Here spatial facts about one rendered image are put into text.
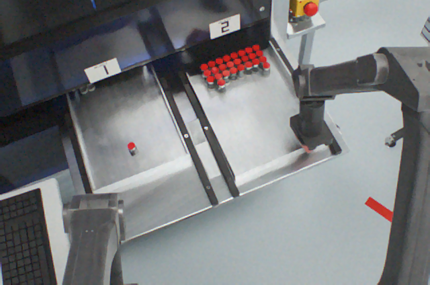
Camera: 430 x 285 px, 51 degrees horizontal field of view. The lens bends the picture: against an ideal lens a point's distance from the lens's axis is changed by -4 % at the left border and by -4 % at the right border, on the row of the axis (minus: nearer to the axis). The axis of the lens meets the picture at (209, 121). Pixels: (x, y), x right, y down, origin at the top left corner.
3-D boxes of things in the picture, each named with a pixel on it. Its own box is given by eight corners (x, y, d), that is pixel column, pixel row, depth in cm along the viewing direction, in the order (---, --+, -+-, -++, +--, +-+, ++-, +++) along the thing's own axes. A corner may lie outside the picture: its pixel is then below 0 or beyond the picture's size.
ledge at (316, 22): (268, 9, 146) (268, 5, 145) (304, -4, 148) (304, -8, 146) (288, 39, 140) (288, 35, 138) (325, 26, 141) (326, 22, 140)
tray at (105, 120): (66, 93, 133) (62, 87, 130) (150, 62, 137) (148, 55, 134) (96, 196, 117) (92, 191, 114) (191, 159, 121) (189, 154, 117)
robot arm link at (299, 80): (300, 83, 95) (340, 82, 96) (289, 46, 102) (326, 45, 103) (291, 120, 104) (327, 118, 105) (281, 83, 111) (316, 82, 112)
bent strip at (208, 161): (189, 132, 124) (187, 121, 119) (200, 128, 125) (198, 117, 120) (209, 178, 118) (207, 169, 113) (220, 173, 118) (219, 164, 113)
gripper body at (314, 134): (312, 112, 115) (313, 93, 109) (333, 142, 108) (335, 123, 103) (288, 121, 114) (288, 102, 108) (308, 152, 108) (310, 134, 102)
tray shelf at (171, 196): (53, 103, 134) (51, 99, 133) (270, 23, 143) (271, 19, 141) (95, 255, 112) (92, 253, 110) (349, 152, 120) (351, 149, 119)
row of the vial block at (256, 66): (206, 86, 131) (205, 77, 127) (264, 64, 133) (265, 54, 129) (209, 92, 130) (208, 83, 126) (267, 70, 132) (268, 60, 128)
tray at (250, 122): (187, 78, 133) (185, 72, 130) (269, 48, 136) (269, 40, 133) (235, 181, 117) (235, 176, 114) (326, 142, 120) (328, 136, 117)
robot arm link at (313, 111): (302, 107, 99) (328, 103, 99) (295, 84, 104) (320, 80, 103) (302, 127, 105) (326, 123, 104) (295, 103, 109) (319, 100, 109)
